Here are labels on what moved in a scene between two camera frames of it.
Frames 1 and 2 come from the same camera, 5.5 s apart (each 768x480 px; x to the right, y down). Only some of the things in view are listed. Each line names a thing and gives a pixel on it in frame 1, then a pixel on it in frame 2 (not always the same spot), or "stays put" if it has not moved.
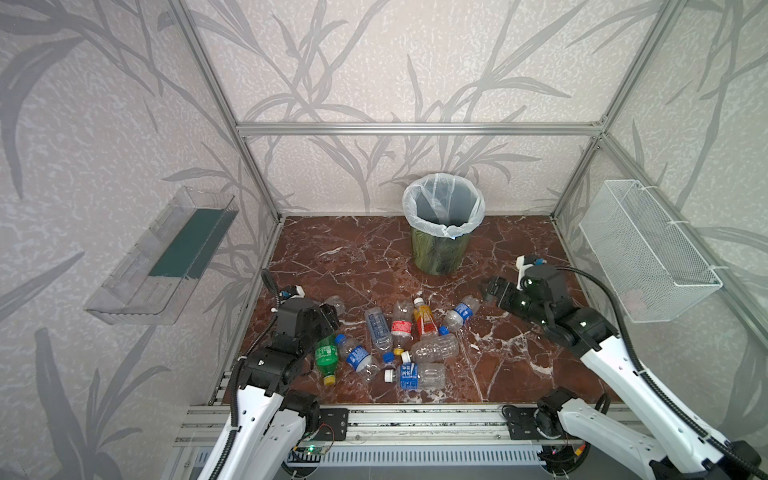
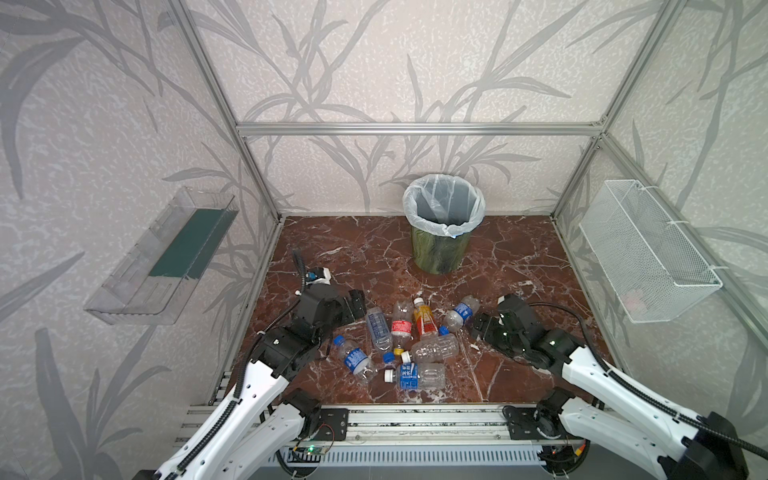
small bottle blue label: x=463 y=312 stays put
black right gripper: x=507 y=294 → x=486 y=327
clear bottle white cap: x=432 y=349 stays put
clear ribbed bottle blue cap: x=381 y=332 stays put
